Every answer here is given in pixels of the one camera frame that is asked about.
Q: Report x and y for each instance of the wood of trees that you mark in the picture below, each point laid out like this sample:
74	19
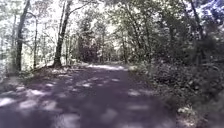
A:
133	30

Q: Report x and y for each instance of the grey asphalt forest path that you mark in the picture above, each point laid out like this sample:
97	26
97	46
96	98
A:
93	103

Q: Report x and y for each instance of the green undergrowth verge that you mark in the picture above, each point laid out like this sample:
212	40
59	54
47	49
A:
186	86

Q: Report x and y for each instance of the leaf-littered earth verge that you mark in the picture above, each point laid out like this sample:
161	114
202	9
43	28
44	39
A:
30	76

